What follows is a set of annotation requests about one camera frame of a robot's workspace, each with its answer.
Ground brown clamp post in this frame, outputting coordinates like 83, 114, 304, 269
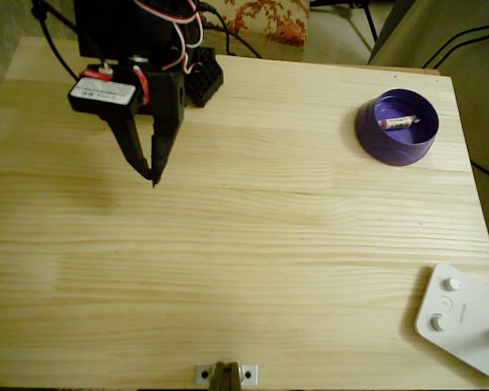
209, 360, 244, 391

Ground floral upholstered cushion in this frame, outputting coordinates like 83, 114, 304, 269
198, 0, 311, 53

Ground red white blue candy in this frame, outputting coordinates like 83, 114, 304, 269
377, 115, 421, 130

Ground white lamp base with knobs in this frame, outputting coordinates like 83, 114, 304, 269
414, 262, 489, 386

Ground thick black power cable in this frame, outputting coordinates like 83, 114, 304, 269
199, 2, 233, 56

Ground black cable across furniture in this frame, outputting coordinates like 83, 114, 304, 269
430, 33, 489, 69
422, 20, 489, 69

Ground black robot arm with base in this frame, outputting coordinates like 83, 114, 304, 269
72, 0, 225, 109

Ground red white black servo wire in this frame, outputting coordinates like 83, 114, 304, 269
158, 23, 191, 75
132, 0, 205, 50

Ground black cable beside table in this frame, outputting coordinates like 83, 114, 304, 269
470, 160, 489, 193

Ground purple plastic bowl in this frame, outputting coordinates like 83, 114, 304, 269
354, 88, 440, 167

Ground black tripod legs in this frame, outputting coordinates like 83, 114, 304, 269
309, 0, 379, 42

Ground silver metal mounting bracket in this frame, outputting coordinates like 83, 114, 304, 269
193, 363, 258, 386

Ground thin black base cable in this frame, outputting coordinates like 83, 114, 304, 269
201, 24, 264, 59

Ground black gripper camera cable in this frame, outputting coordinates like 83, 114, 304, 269
31, 0, 82, 81

